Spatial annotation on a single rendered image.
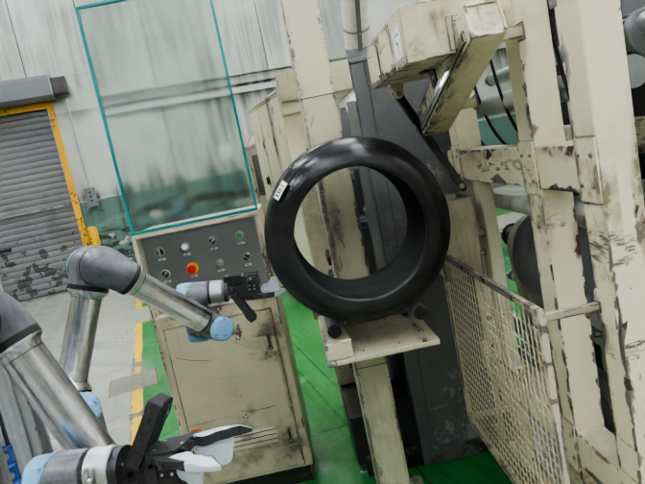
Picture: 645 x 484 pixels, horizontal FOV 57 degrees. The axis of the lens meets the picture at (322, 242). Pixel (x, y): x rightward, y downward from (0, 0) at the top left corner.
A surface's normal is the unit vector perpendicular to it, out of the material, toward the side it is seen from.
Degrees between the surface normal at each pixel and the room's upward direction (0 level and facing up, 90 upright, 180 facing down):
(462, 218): 90
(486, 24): 72
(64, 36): 90
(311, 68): 90
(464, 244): 90
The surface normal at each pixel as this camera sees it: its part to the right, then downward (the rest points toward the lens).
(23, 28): 0.29, 0.09
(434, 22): 0.07, 0.14
